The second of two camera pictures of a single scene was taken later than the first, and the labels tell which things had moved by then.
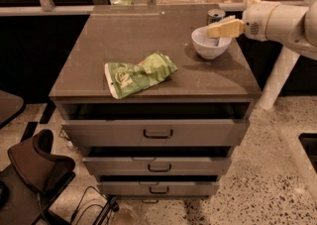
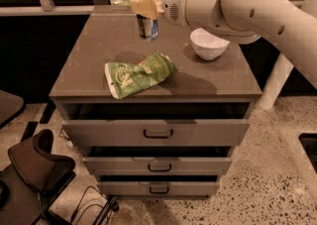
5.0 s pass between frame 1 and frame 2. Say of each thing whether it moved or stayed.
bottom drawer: stayed
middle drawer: stayed
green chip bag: stayed
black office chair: stayed
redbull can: moved
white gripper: moved
